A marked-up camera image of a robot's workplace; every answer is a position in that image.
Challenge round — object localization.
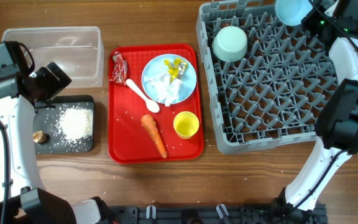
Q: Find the light blue bowl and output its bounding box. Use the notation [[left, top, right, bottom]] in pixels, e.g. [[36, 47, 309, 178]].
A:
[[275, 0, 313, 26]]

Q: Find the pile of white rice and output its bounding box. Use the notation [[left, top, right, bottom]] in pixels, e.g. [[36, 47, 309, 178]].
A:
[[52, 104, 94, 146]]

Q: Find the brown food scrap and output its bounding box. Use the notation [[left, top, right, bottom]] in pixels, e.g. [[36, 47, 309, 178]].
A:
[[33, 131, 47, 144]]

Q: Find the mint green bowl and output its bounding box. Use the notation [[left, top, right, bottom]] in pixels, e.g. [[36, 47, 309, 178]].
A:
[[212, 26, 248, 62]]

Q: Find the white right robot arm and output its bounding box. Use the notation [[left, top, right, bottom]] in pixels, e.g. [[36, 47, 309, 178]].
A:
[[270, 0, 358, 223]]

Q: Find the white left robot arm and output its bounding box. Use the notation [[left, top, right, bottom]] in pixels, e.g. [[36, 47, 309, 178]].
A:
[[0, 41, 119, 223]]

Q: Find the grey dishwasher rack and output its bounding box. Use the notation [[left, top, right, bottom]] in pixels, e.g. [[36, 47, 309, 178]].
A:
[[196, 1, 339, 154]]

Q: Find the clear plastic bin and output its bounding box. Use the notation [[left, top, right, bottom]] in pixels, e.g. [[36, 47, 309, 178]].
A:
[[2, 26, 104, 88]]

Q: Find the black tray bin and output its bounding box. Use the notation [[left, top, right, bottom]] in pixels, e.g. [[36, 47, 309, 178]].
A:
[[33, 95, 94, 154]]

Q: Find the red foil snack wrapper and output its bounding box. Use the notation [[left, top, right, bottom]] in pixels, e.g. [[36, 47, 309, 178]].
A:
[[109, 51, 127, 85]]

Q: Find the orange carrot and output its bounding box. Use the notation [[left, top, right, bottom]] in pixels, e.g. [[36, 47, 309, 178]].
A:
[[141, 114, 168, 159]]

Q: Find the white plastic spoon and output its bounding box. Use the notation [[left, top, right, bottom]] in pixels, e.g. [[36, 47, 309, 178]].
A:
[[126, 79, 160, 113]]

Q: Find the crumpled white tissue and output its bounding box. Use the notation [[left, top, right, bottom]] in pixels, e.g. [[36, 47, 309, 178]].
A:
[[143, 72, 183, 106]]

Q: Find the red serving tray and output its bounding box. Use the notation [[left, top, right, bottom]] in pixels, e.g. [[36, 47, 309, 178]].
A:
[[108, 44, 204, 164]]

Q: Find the light blue plate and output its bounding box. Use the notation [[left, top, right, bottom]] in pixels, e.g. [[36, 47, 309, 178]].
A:
[[141, 54, 197, 104]]

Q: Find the yellow foil wrapper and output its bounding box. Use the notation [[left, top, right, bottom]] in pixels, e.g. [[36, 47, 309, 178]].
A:
[[164, 58, 188, 83]]

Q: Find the yellow plastic cup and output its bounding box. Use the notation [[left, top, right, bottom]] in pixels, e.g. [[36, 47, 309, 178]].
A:
[[173, 111, 200, 139]]

